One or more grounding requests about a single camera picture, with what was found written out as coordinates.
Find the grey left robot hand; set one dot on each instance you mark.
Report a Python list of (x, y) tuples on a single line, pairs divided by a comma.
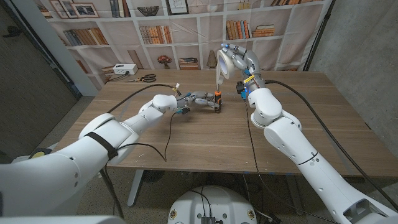
[(199, 97)]

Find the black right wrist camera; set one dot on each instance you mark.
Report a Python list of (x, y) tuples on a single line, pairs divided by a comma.
[(241, 88)]

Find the grey table leg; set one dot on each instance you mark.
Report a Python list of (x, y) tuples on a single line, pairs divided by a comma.
[(135, 189), (293, 199)]

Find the black orange scissors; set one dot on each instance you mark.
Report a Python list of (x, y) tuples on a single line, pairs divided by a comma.
[(141, 79)]

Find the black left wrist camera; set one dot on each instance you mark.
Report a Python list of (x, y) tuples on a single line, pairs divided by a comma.
[(183, 110)]

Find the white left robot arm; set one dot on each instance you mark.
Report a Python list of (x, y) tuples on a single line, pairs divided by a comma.
[(62, 174)]

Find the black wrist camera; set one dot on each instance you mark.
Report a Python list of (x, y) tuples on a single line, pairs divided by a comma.
[(183, 110), (241, 88)]

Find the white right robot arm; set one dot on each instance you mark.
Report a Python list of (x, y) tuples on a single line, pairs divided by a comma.
[(295, 140)]

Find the printed bookshelf backdrop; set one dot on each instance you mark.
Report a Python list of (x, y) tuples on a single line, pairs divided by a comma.
[(292, 46)]

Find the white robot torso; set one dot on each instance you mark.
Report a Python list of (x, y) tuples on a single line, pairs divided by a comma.
[(214, 202)]

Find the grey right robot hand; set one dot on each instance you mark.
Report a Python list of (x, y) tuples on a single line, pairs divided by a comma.
[(248, 59)]

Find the white power strip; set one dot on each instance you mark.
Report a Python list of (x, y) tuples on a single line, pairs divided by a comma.
[(124, 69)]

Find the beige masking tape roll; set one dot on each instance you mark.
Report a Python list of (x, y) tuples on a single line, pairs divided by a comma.
[(230, 70)]

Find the yellow black pad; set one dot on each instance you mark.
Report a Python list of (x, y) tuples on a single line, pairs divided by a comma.
[(38, 153)]

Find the black backdrop stand pole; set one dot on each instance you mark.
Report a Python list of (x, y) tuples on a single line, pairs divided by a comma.
[(311, 56)]

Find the black orange screwdriver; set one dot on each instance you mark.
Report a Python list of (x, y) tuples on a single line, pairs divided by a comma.
[(218, 109)]

